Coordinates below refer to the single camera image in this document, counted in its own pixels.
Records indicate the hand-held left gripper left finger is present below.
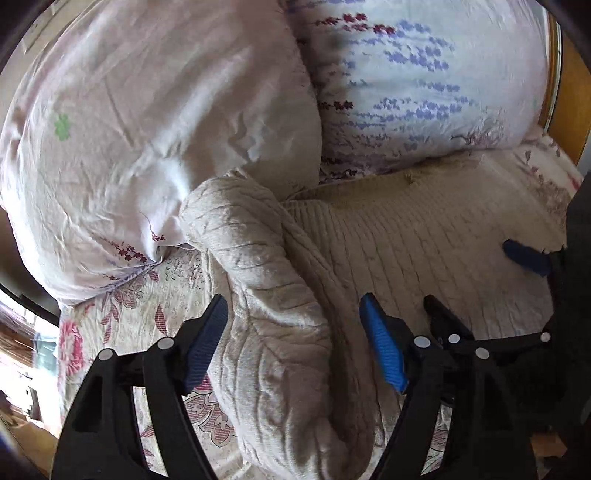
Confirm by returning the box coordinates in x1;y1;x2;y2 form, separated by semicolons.
50;294;229;480

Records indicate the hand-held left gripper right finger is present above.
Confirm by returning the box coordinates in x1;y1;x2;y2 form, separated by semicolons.
359;292;539;480

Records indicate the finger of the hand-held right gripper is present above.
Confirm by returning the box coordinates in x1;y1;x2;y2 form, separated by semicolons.
502;239;561;278
424;295;555;365

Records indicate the beige cable-knit sweater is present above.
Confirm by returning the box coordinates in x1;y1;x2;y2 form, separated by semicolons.
178;159;571;480

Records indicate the floral bed sheet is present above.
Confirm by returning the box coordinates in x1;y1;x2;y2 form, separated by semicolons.
58;134;585;480

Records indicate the wooden headboard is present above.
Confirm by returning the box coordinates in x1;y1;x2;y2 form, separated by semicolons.
538;14;591;167

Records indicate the pink crinkled pillow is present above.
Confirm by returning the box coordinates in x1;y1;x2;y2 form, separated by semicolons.
0;0;324;308

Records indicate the blue lavender print pillow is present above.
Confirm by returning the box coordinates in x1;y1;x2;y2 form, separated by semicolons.
281;0;550;178

